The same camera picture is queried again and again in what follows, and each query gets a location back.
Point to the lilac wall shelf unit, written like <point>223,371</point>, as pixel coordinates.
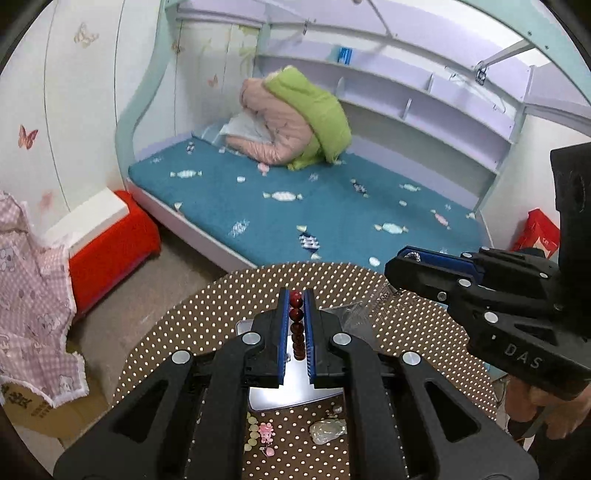
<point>415,106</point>

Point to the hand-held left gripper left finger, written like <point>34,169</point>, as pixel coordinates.
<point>282,332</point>

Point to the cardboard box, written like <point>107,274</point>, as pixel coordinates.
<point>46,410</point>

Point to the silver metal tin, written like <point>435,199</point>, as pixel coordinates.
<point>277,398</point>

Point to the white pillow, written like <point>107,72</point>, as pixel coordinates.
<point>242,129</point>

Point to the pink padded jacket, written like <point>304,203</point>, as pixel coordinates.
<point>277,124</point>

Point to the green padded jacket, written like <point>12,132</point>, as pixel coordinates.
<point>318,115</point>

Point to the red storage box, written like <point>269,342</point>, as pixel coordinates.
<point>111,254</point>

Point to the small blue box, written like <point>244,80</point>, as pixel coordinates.
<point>344,55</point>

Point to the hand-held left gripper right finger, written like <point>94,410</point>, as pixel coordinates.
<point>309,332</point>

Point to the pink butterfly wall sticker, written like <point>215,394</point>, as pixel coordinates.
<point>27,137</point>

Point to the red bag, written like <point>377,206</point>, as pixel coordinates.
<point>538,235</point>

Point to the person's right hand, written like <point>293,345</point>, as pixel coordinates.
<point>561,415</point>

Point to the pale jade pendant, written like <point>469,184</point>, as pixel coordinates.
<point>328,431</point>

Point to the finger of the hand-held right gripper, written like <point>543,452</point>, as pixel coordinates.
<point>443,264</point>
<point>503,323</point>

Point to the blue candy print mattress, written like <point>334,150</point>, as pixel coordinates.
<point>286,217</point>

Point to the pink checked cloth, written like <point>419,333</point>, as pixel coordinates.
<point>32,304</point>

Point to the teal bed frame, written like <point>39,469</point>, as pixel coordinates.
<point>138,115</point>

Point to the clear plastic bag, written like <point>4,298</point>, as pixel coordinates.
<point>369,314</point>

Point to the pink flower charm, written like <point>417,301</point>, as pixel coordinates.
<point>266,433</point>

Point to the white box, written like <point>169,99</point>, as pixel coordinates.
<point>87,221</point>

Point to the yellow butterfly wall sticker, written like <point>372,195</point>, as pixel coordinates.
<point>86,34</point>

